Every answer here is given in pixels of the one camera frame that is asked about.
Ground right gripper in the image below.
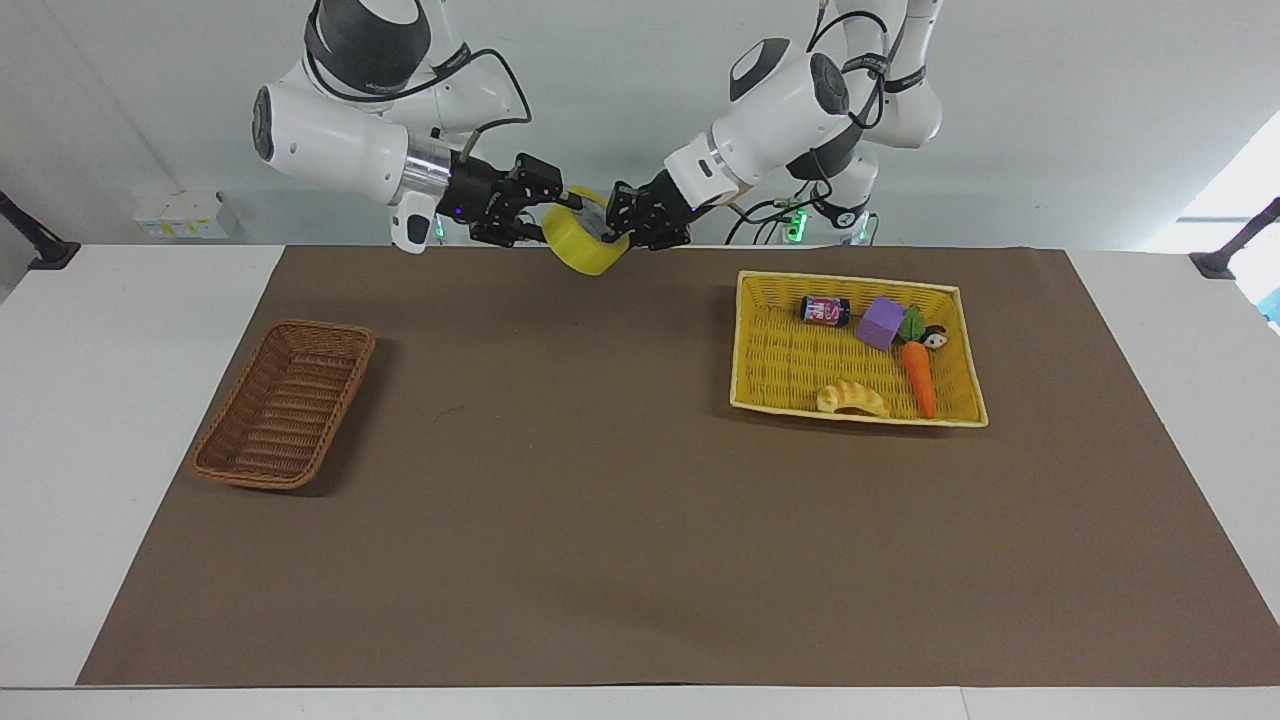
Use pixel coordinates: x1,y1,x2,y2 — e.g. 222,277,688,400
437,152,568,249

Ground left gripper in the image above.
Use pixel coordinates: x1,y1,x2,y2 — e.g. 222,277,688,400
605,170,698,253

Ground yellow tape roll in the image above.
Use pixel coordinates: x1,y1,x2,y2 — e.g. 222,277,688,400
541,185,632,277

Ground yellow woven basket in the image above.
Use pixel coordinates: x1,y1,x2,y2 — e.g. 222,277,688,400
729,270,991,430

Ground brown wicker basket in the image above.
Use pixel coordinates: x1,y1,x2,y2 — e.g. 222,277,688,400
190,319,378,492

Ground purple cube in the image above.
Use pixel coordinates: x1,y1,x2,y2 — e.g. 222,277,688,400
856,296,908,352

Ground toy croissant bread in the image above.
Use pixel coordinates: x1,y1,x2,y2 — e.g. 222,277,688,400
815,378,891,419

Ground orange toy carrot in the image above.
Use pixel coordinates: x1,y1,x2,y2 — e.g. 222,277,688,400
896,305,940,421

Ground black stand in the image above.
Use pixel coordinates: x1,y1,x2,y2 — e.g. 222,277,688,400
1188,196,1280,280
0,190,82,272

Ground black cable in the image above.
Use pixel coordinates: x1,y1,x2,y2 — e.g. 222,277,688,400
400,44,534,161
724,150,851,247

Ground white wall socket box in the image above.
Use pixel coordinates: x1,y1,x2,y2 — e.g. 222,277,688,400
132,191,240,242

